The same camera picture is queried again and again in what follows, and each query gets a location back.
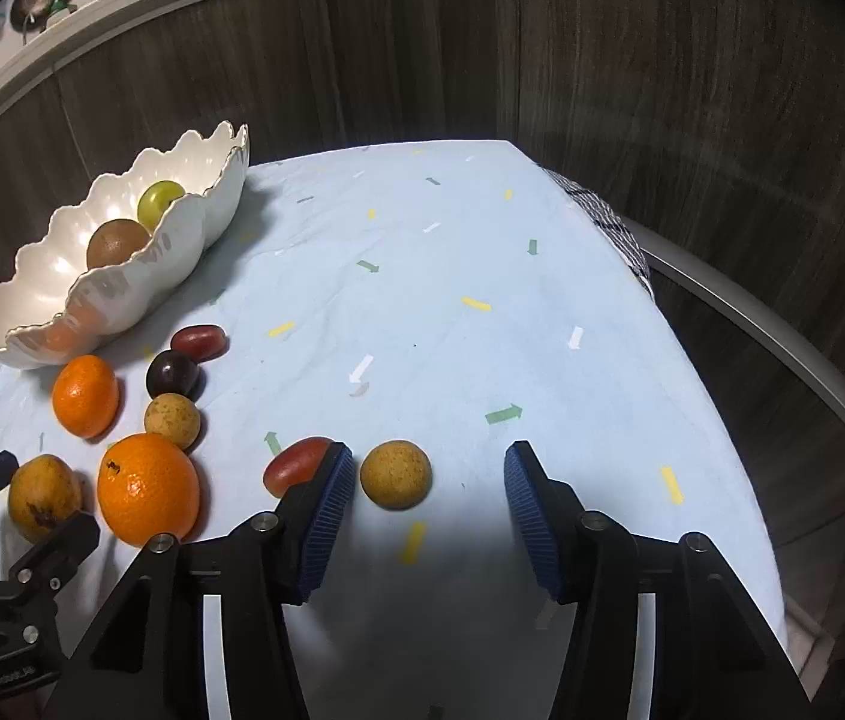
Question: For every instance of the green apple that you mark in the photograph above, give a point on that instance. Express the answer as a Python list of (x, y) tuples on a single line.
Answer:
[(160, 201)]

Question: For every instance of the brown kiwi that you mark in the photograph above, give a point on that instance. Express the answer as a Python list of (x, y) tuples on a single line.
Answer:
[(116, 242)]

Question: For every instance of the yellow spotted mango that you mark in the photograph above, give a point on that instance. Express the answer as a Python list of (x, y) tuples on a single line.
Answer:
[(44, 495)]

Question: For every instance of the large orange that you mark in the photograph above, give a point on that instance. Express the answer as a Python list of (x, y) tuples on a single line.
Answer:
[(148, 490)]

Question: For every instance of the black white checkered cloth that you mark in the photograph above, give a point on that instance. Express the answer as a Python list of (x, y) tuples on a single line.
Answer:
[(617, 232)]

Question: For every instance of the red oblong fruit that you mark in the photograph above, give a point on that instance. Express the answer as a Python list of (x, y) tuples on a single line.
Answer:
[(199, 340), (291, 465)]

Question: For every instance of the tan round longan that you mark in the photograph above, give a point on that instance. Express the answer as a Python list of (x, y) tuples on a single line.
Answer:
[(172, 417), (396, 474)]

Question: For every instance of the dark purple plum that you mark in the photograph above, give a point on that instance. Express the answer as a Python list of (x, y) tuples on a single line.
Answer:
[(173, 375)]

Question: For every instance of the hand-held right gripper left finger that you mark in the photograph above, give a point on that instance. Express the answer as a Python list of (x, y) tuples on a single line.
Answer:
[(328, 517)]

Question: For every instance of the grey curved rail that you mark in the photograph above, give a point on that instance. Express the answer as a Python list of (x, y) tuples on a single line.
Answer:
[(767, 330)]

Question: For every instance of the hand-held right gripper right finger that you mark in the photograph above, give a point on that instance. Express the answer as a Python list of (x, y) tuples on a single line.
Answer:
[(535, 525)]

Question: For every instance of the small mandarin orange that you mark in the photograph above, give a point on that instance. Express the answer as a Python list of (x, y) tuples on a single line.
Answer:
[(85, 396)]

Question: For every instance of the white scalloped ceramic bowl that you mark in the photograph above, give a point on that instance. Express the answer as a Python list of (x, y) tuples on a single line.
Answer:
[(40, 277)]

